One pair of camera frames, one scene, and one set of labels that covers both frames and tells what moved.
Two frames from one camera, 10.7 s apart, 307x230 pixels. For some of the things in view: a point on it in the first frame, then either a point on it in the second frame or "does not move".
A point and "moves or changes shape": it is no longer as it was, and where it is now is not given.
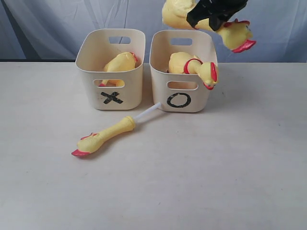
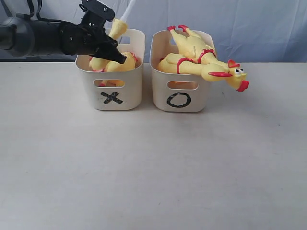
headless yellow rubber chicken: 123,62 does not move
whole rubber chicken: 237,35 → 192,47
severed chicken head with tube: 91,142 → 119,26
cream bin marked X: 108,90 does not move
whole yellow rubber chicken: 183,63 moves or changes shape
